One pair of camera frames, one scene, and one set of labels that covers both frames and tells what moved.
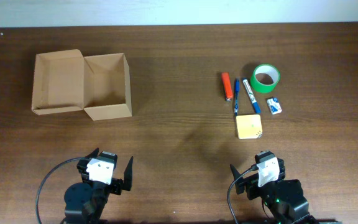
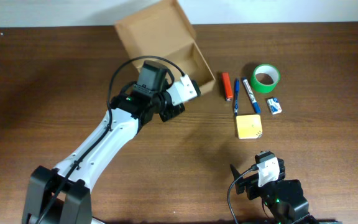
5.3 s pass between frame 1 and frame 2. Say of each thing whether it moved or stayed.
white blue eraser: stayed
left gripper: moved
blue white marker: stayed
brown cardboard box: moved
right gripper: stayed
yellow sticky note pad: stayed
